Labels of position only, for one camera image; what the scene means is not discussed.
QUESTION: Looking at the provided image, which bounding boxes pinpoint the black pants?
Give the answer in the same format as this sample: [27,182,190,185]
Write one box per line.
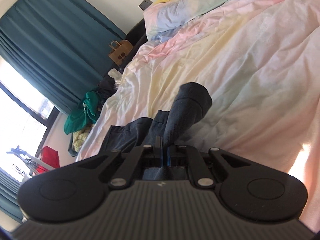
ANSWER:
[98,82,212,183]

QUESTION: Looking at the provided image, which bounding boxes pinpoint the clothes drying rack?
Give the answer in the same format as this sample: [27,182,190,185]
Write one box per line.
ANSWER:
[6,146,54,177]

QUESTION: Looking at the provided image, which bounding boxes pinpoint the yellow knitted cloth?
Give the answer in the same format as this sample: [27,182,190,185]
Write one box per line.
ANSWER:
[72,125,93,153]

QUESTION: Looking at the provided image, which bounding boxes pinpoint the green garment pile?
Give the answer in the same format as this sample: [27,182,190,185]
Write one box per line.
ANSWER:
[63,89,105,135]

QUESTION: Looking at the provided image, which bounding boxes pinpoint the brown paper bag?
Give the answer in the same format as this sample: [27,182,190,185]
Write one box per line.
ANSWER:
[108,40,133,66]

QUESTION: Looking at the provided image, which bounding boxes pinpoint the pastel bed duvet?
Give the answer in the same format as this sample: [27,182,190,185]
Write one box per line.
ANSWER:
[78,0,319,231]

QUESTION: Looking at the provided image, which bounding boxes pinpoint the teal curtain near window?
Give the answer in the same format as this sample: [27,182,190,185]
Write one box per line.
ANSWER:
[0,168,23,224]

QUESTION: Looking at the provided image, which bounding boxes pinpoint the grey wall switch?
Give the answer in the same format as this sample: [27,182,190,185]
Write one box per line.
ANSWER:
[138,0,152,11]

